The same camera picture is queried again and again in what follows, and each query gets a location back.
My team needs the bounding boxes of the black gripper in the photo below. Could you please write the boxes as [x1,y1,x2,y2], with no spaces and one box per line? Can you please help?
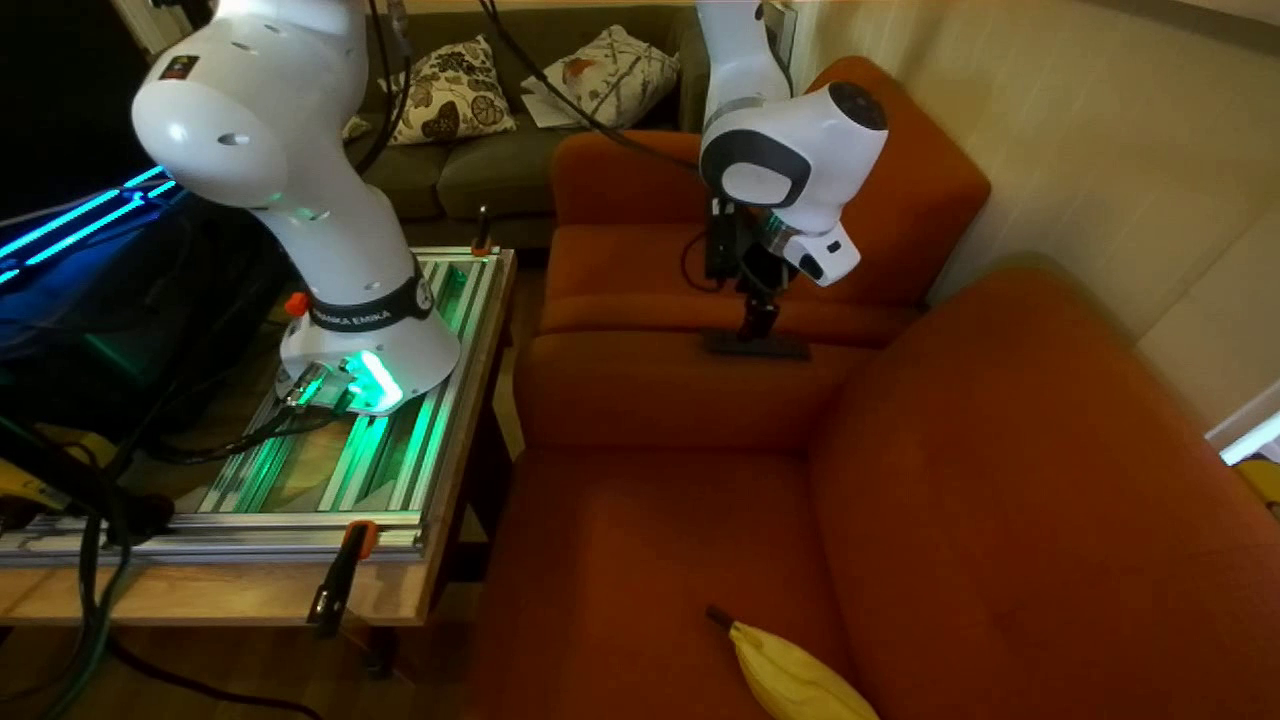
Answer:
[725,215,792,341]

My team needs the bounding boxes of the black remote control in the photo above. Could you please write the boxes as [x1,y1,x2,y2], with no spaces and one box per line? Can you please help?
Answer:
[700,332,815,365]

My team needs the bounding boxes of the grey sofa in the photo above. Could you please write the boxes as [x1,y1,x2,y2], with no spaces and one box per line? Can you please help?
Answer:
[335,2,753,253]

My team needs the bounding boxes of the floral cushion light pattern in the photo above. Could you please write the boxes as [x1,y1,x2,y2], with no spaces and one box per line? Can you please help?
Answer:
[515,19,685,134]

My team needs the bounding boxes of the orange black clamp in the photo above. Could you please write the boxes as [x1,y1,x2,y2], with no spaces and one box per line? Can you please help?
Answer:
[468,194,499,260]
[305,516,386,633]

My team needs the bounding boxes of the orange armchair with banana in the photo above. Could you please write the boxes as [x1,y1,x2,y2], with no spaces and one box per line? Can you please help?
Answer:
[473,260,1280,720]

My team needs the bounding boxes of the yellow banana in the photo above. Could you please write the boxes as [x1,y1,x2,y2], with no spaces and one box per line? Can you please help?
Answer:
[706,602,883,720]

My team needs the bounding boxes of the floral cushion dark pattern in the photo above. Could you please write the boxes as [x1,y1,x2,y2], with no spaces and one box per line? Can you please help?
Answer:
[375,30,521,152]

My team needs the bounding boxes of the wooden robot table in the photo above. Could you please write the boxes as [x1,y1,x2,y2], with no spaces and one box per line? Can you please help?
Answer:
[0,242,524,638]

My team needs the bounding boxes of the blue glowing light strip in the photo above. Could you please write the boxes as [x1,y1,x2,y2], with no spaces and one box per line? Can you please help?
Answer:
[0,165,179,290]

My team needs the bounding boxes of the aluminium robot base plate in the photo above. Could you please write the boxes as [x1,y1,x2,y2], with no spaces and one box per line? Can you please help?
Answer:
[0,242,515,573]

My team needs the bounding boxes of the black floor cable bundle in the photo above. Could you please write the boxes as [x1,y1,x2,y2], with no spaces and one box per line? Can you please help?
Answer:
[0,411,293,720]

